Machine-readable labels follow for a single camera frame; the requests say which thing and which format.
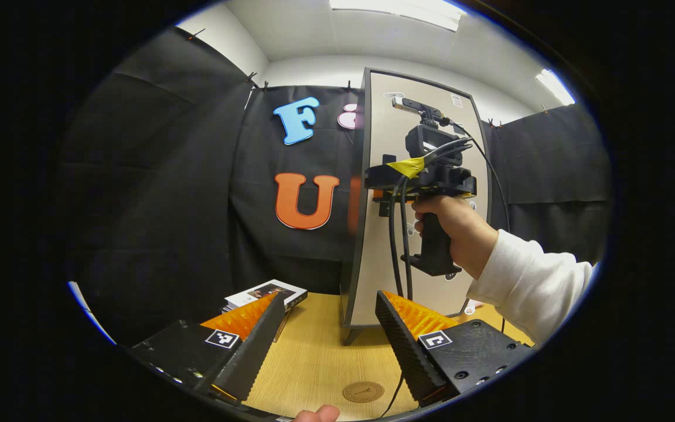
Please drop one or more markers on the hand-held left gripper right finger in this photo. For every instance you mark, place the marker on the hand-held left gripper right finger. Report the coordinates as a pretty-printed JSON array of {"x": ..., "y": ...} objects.
[{"x": 405, "y": 351}]

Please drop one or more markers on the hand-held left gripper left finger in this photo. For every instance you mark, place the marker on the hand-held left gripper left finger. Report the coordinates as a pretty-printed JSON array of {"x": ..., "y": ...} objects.
[{"x": 255, "y": 351}]

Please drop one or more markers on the round cork coaster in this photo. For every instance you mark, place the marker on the round cork coaster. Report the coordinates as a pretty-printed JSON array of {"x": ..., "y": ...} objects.
[{"x": 363, "y": 391}]

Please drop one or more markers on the grey cabinet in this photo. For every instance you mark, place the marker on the grey cabinet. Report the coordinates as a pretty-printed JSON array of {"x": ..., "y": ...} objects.
[{"x": 355, "y": 205}]

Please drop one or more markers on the beige cabinet door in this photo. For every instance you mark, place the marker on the beige cabinet door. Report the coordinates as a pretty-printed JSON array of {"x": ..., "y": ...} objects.
[{"x": 372, "y": 264}]

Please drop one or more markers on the white cover book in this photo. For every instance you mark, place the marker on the white cover book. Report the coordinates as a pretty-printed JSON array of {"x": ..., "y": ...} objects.
[{"x": 264, "y": 291}]

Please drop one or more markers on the small pale pink object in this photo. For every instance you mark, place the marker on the small pale pink object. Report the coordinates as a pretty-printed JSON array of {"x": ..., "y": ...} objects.
[{"x": 471, "y": 306}]

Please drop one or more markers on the small ceiling light panel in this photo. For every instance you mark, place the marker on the small ceiling light panel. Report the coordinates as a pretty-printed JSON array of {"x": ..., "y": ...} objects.
[{"x": 555, "y": 87}]

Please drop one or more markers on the long ceiling light panel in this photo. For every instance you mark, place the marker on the long ceiling light panel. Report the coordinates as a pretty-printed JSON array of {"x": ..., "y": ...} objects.
[{"x": 399, "y": 12}]

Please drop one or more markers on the black backdrop cloth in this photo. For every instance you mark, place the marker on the black backdrop cloth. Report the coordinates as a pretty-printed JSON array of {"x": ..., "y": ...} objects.
[{"x": 156, "y": 205}]

